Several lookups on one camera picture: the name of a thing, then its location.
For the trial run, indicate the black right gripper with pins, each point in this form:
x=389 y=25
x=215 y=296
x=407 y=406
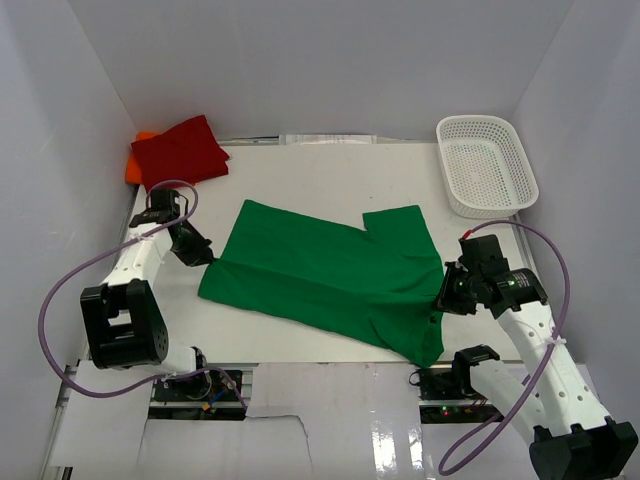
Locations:
x=454 y=288

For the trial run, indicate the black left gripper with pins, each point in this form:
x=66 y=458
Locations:
x=189 y=244

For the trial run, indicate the green t shirt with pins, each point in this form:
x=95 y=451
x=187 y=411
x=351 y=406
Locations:
x=374 y=284

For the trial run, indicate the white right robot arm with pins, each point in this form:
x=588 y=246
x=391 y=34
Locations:
x=568 y=432

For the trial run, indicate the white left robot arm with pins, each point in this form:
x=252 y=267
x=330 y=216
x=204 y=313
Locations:
x=123 y=321

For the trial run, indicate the folded red t shirt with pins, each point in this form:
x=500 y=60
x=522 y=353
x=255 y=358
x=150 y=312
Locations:
x=188 y=152

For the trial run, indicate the folded orange t shirt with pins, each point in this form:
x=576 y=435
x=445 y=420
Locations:
x=133 y=174

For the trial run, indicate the white perforated plastic basket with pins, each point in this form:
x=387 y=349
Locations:
x=484 y=166

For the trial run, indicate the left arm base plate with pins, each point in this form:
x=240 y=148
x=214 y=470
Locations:
x=211 y=399

